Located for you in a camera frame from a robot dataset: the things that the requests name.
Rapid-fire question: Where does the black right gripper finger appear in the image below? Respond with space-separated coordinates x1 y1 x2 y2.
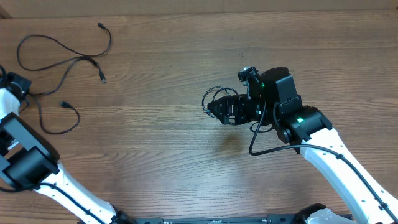
219 113 248 126
207 95 247 115

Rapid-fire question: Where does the thick black USB cable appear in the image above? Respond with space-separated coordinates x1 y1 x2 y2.
201 86 240 119

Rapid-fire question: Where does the thin black cable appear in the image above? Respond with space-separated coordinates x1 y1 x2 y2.
16 22 113 85

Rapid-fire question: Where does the black USB-C cable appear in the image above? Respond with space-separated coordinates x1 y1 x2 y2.
26 55 94 136

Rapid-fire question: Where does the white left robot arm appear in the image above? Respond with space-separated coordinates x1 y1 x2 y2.
1 69 135 223

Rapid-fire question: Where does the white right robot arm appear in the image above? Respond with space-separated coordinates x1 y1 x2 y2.
202 67 397 223

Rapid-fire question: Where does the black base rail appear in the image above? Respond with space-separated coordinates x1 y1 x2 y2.
135 214 305 224

